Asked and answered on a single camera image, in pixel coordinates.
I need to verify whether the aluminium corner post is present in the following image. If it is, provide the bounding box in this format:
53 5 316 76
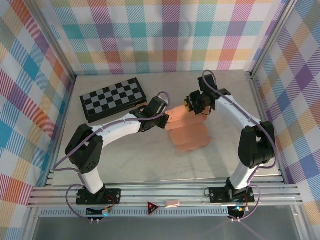
23 0 77 83
248 0 301 80

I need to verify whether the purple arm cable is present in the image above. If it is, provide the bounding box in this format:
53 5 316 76
202 69 278 222
53 91 171 222

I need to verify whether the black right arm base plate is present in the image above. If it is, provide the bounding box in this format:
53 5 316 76
208 186 256 204

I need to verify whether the small pink oval pad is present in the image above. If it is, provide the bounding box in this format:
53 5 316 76
164 198 181 209

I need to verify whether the small circuit board with LEDs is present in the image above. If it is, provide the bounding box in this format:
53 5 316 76
228 204 248 218
86 206 113 217

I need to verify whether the slotted grey cable duct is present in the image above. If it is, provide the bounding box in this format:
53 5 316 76
39 208 231 219

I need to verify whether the aluminium rail base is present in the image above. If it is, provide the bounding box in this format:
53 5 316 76
27 169 303 210

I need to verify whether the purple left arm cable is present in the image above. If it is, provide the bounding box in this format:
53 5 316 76
53 91 171 222

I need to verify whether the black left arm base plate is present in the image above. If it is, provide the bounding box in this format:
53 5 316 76
75 187 123 206

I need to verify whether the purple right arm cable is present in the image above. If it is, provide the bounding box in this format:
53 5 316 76
202 69 278 222

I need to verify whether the grey metal sheet panel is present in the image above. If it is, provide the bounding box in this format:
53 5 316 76
32 216 301 240

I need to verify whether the black and grey chessboard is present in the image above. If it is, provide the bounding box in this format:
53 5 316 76
79 77 149 124

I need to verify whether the aluminium side rail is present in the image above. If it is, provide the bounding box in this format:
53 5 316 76
45 78 77 177
246 71 286 185

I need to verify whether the red triangular indicator light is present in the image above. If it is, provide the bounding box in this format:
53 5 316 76
146 200 161 216

